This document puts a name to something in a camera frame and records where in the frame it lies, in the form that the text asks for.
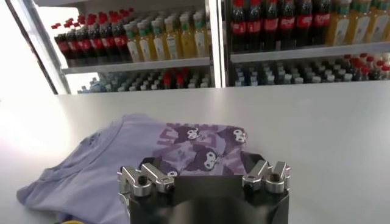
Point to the dark metal frame pole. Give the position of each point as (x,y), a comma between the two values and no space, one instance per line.
(44,45)

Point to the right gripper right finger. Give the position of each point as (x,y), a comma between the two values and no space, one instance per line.
(268,179)

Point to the grey metal beverage shelf rack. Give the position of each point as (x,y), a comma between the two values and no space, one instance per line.
(137,65)
(304,51)

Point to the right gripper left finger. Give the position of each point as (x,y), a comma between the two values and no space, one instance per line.
(146,182)

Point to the lilac t-shirt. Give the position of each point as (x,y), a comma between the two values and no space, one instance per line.
(91,176)

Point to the yellow juice bottle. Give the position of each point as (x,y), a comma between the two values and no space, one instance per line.
(146,47)
(172,44)
(360,25)
(380,23)
(200,39)
(159,45)
(133,48)
(339,29)
(186,41)

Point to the small red cap cola bottle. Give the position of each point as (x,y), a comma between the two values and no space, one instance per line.
(167,79)
(385,70)
(365,71)
(179,79)

